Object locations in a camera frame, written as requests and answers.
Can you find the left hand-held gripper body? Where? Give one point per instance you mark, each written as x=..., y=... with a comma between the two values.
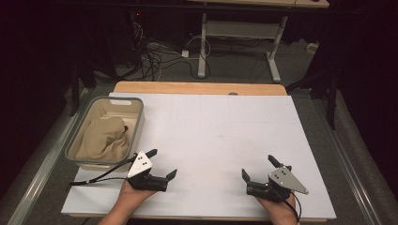
x=140, y=165

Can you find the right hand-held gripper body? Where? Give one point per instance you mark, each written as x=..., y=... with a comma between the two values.
x=286, y=180

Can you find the beige cloth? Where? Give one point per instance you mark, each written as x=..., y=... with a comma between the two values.
x=104, y=137

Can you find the beige basket with grey rim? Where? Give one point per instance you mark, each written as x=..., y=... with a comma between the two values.
x=104, y=108

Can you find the person's right hand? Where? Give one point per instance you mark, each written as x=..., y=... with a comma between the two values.
x=281, y=211

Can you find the person's left hand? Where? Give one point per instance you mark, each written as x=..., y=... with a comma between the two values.
x=133, y=196

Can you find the white board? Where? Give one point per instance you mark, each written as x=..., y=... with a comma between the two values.
x=212, y=134

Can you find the wooden table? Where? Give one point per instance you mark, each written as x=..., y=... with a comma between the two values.
x=194, y=87

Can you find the white power adapter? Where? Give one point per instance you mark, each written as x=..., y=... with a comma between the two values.
x=185, y=53

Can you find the white-framed desk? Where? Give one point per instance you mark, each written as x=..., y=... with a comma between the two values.
x=241, y=28

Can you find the metal floor rail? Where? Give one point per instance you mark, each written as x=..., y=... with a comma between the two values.
x=350, y=168
x=47, y=162

